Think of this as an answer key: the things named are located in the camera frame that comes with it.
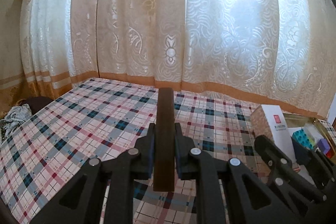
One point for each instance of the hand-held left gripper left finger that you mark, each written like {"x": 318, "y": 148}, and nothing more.
{"x": 151, "y": 155}

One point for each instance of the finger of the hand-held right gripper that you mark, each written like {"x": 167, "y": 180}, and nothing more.
{"x": 273, "y": 153}
{"x": 320, "y": 169}

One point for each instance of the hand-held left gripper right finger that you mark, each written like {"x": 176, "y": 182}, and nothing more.
{"x": 178, "y": 158}

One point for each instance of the red building brick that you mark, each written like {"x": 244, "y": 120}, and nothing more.
{"x": 330, "y": 155}

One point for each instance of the purple block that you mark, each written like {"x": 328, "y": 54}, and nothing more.
{"x": 324, "y": 145}

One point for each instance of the dark brown wooden bar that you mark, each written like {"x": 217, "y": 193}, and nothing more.
{"x": 165, "y": 134}

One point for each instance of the white carton box red mark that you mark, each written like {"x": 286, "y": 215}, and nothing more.
{"x": 275, "y": 124}

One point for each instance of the blue toy brick yellow print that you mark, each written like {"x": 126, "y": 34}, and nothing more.
{"x": 302, "y": 138}

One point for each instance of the gold tin box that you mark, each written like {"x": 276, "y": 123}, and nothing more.
{"x": 299, "y": 117}

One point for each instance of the plaid tablecloth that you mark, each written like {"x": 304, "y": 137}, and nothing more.
{"x": 92, "y": 113}

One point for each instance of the dark brown chair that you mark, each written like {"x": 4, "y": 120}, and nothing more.
{"x": 39, "y": 103}

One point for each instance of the cream lace curtain orange band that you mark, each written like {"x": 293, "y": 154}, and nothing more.
{"x": 223, "y": 29}
{"x": 52, "y": 29}

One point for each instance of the crumpled grey patterned cloth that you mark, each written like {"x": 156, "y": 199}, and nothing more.
{"x": 15, "y": 113}

